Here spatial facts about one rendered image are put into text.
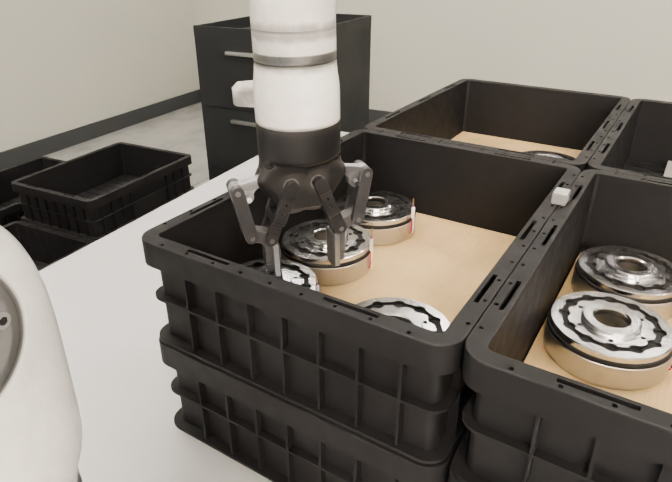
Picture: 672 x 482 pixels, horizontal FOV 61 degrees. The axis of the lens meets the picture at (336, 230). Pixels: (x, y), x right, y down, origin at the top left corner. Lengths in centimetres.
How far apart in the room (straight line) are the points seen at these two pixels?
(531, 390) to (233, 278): 23
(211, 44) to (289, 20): 177
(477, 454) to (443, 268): 28
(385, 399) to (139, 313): 48
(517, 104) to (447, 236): 46
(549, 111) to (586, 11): 271
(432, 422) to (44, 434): 27
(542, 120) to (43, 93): 328
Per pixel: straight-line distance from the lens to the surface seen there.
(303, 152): 49
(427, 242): 72
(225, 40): 219
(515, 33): 387
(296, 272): 58
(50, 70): 399
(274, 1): 47
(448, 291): 62
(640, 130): 110
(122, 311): 86
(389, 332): 39
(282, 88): 47
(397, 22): 407
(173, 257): 50
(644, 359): 53
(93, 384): 75
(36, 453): 26
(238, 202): 52
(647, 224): 72
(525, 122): 114
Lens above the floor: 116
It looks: 26 degrees down
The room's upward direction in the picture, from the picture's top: straight up
